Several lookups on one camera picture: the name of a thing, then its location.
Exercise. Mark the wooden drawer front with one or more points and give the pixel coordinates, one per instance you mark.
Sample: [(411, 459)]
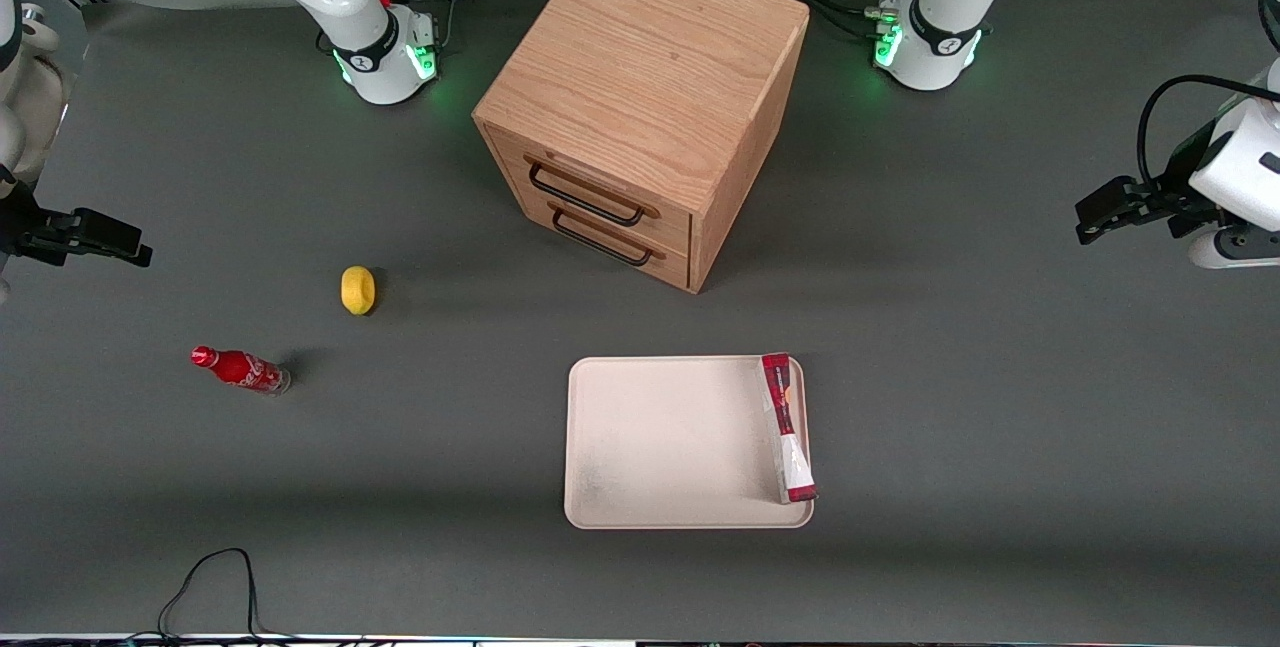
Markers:
[(660, 222), (670, 267)]

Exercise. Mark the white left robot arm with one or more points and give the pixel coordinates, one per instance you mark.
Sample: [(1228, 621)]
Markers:
[(940, 42)]

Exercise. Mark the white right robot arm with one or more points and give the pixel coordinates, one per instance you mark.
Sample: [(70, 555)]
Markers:
[(350, 7)]

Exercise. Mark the red cola bottle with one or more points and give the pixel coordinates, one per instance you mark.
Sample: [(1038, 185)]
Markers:
[(240, 368)]

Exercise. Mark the red tartan cookie box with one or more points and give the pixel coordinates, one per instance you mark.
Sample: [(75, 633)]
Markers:
[(785, 417)]

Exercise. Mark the cream plastic tray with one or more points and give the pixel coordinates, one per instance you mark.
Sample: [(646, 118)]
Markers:
[(670, 442)]

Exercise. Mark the wooden drawer cabinet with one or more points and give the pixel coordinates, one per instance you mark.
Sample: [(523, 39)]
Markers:
[(650, 57)]

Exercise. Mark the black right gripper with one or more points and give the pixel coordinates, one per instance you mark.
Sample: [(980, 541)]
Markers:
[(22, 224)]

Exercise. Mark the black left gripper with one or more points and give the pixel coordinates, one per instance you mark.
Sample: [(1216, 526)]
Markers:
[(1178, 182)]

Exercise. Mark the yellow lemon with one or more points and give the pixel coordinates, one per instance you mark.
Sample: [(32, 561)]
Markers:
[(357, 289)]

